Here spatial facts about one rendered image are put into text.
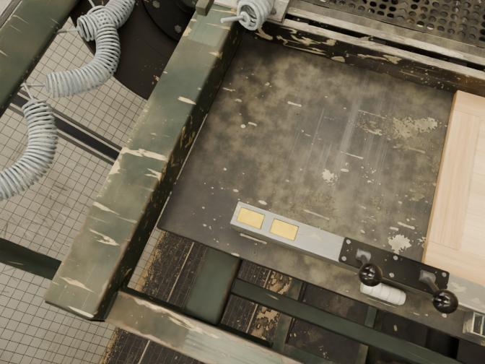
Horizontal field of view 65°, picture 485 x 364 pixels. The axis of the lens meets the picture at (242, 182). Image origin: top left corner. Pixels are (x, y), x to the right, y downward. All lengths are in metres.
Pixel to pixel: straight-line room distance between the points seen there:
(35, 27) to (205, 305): 0.81
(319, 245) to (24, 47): 0.86
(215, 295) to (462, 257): 0.50
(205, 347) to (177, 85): 0.52
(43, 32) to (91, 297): 0.71
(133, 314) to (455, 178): 0.70
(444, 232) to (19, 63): 1.05
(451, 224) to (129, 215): 0.64
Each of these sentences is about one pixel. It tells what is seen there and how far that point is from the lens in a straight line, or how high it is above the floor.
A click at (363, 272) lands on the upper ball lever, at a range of 0.66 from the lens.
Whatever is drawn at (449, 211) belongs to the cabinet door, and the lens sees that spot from 0.89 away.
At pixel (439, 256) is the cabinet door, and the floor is 1.31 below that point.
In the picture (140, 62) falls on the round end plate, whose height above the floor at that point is 1.87.
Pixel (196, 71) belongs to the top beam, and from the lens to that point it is 0.86.
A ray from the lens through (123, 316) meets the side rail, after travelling 0.76.
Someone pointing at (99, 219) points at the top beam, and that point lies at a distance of 0.76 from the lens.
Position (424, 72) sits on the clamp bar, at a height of 1.42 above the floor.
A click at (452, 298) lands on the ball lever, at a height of 1.42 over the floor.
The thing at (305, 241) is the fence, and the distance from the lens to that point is 0.76.
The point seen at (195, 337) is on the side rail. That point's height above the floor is 1.64.
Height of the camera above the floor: 2.03
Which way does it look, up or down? 28 degrees down
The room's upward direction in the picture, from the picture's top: 57 degrees counter-clockwise
